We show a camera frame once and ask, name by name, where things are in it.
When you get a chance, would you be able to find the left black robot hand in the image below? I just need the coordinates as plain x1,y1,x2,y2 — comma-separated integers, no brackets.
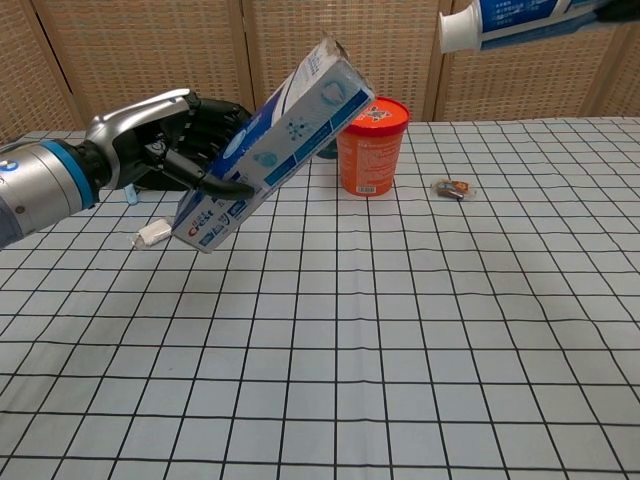
79,88,256,199

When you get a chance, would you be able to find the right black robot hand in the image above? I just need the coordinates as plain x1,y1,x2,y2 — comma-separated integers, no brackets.
595,0,640,24

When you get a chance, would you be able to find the blue white toothpaste tube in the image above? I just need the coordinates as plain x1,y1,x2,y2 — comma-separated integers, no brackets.
438,0,617,55

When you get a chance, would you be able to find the blue toothpaste box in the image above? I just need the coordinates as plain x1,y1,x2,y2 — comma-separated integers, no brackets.
170,32,376,255

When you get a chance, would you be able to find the black baseball cap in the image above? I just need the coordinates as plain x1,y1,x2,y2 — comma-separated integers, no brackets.
130,97,254,192

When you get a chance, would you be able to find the small white wrapped packet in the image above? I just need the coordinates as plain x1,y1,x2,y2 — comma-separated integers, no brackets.
132,216,177,249

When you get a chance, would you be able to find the woven bamboo folding screen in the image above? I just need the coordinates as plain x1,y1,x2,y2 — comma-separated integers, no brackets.
0,0,640,147

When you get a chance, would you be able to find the orange lidded tub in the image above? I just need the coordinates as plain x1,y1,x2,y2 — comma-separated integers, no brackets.
336,96,411,198

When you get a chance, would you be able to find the small brown snack packet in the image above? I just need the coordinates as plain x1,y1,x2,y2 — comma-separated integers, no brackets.
430,178,477,201

